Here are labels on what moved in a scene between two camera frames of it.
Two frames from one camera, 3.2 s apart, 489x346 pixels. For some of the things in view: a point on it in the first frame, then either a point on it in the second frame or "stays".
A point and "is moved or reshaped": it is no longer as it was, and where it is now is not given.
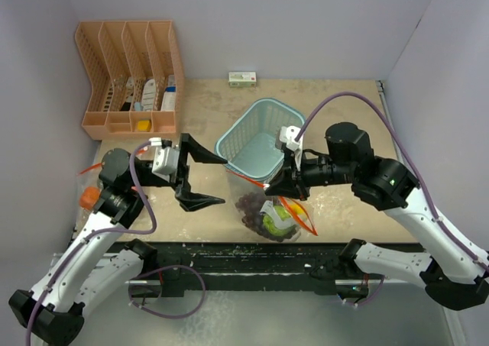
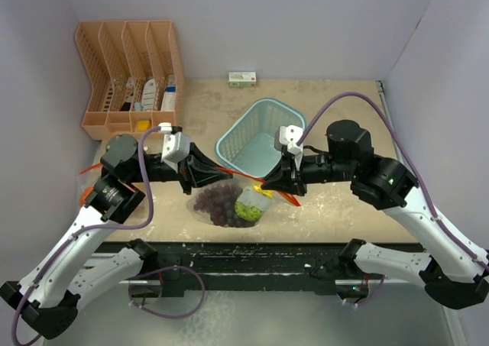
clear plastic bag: [275, 218] is moved or reshaped
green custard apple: [270, 224] -> [248, 212]
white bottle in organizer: [149, 95] stays
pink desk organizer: [137, 77] stays
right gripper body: [323, 171] stays
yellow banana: [297, 208] -> [257, 187]
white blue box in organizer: [169, 98] stays
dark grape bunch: [250, 205] -> [220, 201]
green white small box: [242, 79] stays
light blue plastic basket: [250, 147] stays
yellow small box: [144, 125] stays
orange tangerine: [89, 197] stays
